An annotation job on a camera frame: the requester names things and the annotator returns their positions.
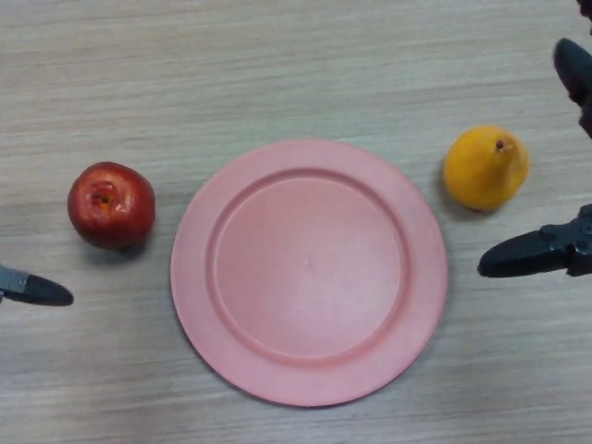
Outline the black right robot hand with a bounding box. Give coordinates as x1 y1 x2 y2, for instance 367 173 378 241
476 0 592 279

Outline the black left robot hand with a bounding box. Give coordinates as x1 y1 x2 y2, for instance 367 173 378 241
0 263 75 308

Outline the red apple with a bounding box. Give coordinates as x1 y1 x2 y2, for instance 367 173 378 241
67 161 157 252

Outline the pink round plate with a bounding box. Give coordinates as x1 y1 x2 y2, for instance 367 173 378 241
169 139 449 408

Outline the yellow pear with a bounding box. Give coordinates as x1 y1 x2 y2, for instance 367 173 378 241
443 125 531 213

